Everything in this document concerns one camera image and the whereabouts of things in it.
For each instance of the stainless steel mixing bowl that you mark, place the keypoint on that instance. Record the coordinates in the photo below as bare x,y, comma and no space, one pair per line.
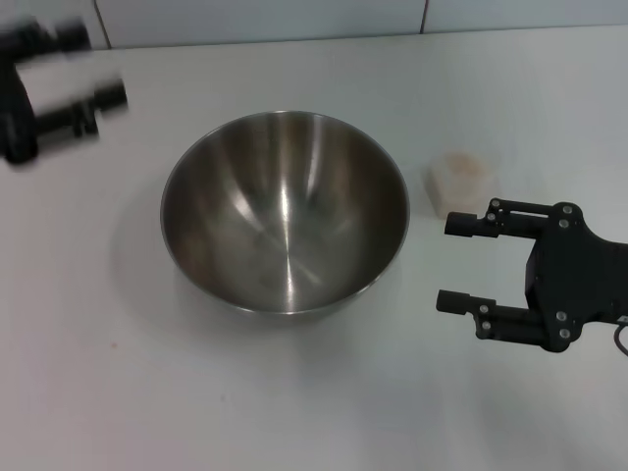
284,221

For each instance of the white rice grains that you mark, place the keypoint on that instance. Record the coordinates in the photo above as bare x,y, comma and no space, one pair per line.
461,164

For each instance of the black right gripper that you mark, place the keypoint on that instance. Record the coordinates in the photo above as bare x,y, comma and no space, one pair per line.
574,275

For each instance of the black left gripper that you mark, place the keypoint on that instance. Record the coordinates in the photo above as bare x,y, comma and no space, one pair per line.
15,127

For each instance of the clear plastic measuring cup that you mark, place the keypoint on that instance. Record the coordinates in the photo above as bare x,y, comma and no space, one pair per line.
456,186

